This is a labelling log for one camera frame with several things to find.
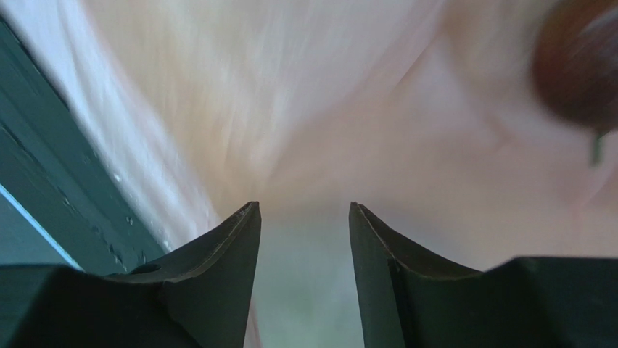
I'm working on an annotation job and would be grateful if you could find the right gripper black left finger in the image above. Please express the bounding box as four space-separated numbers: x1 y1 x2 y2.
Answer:
1 202 261 347

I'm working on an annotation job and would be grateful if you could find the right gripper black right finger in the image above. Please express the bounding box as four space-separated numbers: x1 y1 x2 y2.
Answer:
349 202 617 347

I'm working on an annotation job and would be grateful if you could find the pink translucent plastic bag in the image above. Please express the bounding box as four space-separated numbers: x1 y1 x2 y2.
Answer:
1 1 617 347

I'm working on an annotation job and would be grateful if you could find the red fake fruit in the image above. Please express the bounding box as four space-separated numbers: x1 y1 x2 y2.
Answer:
531 1 617 167

